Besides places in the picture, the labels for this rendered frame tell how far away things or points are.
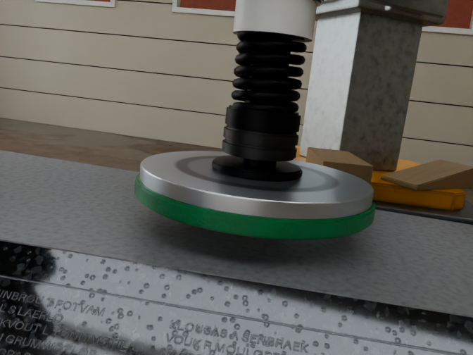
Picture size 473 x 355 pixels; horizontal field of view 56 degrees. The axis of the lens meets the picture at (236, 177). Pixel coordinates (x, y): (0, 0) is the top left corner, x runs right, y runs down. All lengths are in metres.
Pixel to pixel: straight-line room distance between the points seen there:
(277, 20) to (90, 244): 0.23
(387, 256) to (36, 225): 0.30
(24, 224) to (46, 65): 7.52
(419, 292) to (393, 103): 0.87
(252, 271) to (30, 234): 0.18
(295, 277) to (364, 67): 0.85
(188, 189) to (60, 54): 7.48
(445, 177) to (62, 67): 7.06
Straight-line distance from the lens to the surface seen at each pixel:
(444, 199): 1.07
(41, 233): 0.40
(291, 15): 0.38
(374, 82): 1.16
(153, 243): 0.38
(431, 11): 0.58
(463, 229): 0.57
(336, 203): 0.34
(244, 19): 0.39
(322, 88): 1.21
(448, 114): 6.58
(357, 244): 0.44
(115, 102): 7.29
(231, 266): 0.34
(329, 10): 1.18
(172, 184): 0.34
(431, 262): 0.44
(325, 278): 0.35
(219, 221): 0.32
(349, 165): 0.90
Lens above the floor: 0.96
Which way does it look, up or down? 12 degrees down
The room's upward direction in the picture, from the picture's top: 6 degrees clockwise
